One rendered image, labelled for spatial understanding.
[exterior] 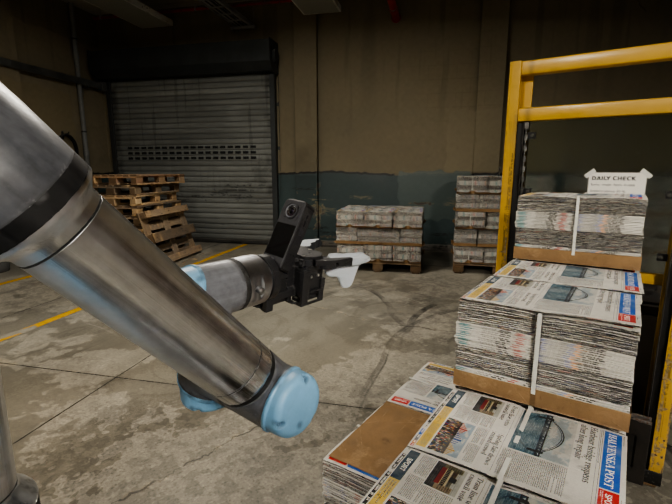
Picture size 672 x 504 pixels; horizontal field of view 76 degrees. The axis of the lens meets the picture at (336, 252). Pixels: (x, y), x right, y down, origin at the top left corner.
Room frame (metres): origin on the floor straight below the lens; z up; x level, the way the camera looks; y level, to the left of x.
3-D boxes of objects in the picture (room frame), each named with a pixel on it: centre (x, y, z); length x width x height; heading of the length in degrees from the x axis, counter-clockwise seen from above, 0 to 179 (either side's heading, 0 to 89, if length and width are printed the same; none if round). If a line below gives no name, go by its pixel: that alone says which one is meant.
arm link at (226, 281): (0.55, 0.18, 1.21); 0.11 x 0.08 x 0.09; 141
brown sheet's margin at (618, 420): (1.04, -0.53, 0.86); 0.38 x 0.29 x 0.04; 56
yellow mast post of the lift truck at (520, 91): (2.07, -0.84, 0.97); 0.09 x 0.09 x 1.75; 56
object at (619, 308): (1.04, -0.54, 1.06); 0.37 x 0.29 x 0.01; 56
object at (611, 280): (1.27, -0.70, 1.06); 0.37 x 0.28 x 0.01; 57
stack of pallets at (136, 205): (6.79, 3.09, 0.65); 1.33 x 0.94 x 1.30; 171
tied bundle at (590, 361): (1.04, -0.53, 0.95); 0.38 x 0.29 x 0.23; 56
